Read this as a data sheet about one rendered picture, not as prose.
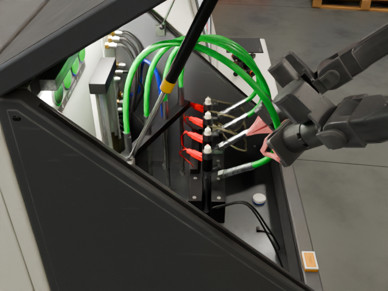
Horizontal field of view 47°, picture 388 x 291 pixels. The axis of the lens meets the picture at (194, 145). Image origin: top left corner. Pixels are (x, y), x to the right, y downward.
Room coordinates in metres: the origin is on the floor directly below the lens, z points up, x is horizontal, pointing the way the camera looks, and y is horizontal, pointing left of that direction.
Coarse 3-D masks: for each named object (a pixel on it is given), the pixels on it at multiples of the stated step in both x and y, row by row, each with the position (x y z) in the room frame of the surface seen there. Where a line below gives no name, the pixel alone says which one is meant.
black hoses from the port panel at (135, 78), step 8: (128, 32) 1.20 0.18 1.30; (128, 40) 1.16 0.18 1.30; (136, 40) 1.20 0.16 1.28; (128, 48) 1.11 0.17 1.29; (136, 48) 1.16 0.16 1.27; (136, 56) 1.16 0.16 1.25; (128, 72) 1.15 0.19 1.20; (136, 72) 1.12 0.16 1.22; (136, 80) 1.11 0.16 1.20; (136, 88) 1.14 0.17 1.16; (136, 96) 1.17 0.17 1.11; (136, 104) 1.16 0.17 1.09; (120, 128) 1.12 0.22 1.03
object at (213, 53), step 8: (168, 40) 0.86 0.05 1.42; (176, 40) 0.85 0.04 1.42; (152, 48) 0.87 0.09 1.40; (200, 48) 0.82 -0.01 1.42; (208, 48) 0.82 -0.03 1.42; (144, 56) 0.88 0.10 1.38; (216, 56) 0.81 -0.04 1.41; (224, 56) 0.81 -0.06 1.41; (136, 64) 0.89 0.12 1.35; (224, 64) 0.81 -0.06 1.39; (232, 64) 0.80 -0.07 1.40; (240, 72) 0.79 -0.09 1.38; (128, 80) 0.90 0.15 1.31; (248, 80) 0.78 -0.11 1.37; (128, 88) 0.90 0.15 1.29; (256, 88) 0.77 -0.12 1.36; (128, 96) 0.90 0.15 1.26; (264, 96) 0.77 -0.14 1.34; (128, 104) 0.91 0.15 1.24; (264, 104) 0.77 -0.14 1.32; (272, 104) 0.77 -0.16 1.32; (128, 112) 0.91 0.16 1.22; (272, 112) 0.76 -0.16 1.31; (128, 120) 0.91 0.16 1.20; (128, 128) 0.91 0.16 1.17; (128, 136) 0.90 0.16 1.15; (272, 152) 0.75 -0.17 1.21; (264, 160) 0.76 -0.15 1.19
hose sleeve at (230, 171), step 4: (244, 164) 0.78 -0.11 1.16; (248, 164) 0.78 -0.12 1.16; (232, 168) 0.79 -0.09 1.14; (236, 168) 0.79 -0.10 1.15; (240, 168) 0.78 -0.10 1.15; (244, 168) 0.78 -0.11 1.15; (248, 168) 0.77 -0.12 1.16; (252, 168) 0.77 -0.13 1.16; (224, 172) 0.80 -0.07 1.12; (228, 172) 0.79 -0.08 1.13; (232, 172) 0.79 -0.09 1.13; (236, 172) 0.78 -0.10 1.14; (240, 172) 0.78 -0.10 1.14; (228, 176) 0.79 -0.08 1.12
